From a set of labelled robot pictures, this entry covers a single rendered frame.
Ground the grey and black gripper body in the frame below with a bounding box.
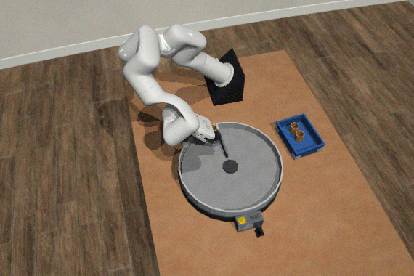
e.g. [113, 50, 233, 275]
[192, 114, 215, 143]

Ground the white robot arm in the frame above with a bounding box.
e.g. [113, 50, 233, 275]
[118, 24, 234, 148]

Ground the grey round turntable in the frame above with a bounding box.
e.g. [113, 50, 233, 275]
[178, 122, 283, 237]

